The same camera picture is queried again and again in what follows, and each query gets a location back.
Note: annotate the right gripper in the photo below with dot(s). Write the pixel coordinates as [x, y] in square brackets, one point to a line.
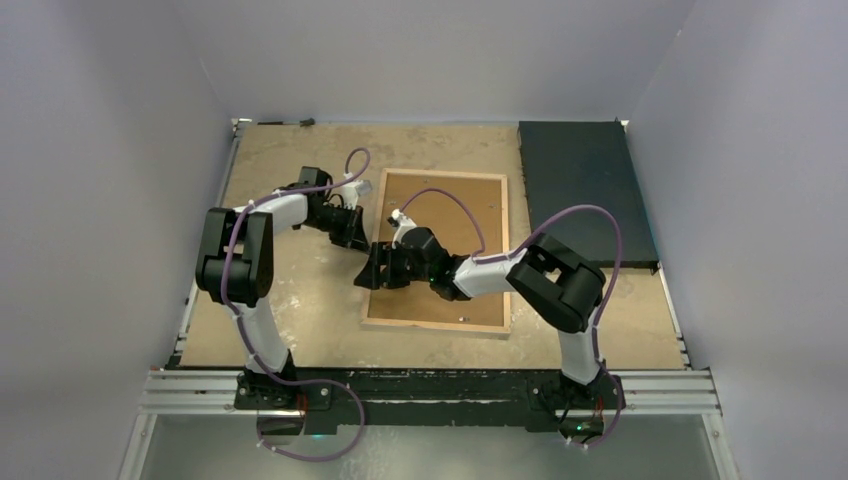
[372, 278]

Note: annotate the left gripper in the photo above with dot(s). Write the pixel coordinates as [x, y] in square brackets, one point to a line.
[353, 235]

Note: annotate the picture frame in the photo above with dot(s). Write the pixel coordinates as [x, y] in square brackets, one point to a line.
[437, 326]

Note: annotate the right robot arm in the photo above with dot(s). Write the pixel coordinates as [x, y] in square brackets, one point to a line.
[568, 291]

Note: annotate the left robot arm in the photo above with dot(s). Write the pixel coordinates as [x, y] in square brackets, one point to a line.
[235, 265]

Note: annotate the black mounting plate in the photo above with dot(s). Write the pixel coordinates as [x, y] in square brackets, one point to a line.
[538, 400]

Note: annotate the black foam mat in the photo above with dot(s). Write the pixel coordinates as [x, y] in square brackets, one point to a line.
[567, 163]

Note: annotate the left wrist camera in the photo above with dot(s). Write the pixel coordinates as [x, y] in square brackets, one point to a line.
[353, 191]

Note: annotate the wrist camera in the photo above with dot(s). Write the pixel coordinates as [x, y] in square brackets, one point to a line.
[353, 191]
[401, 223]

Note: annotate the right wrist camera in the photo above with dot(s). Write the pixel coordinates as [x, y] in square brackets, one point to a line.
[401, 223]

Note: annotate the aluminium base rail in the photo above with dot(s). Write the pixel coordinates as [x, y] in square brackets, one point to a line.
[651, 392]

